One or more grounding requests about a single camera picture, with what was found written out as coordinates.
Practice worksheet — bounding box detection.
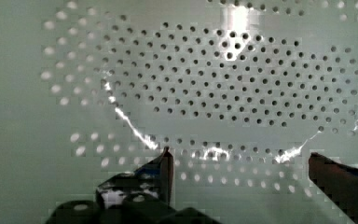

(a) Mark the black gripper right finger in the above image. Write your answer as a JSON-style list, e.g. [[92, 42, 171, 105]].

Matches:
[[309, 152, 358, 224]]

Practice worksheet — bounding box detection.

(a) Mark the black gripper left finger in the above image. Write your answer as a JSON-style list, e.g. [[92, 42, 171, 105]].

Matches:
[[95, 147, 173, 209]]

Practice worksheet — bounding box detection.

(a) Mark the green oval plastic strainer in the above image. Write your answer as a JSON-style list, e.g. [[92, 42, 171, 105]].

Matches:
[[0, 0, 358, 224]]

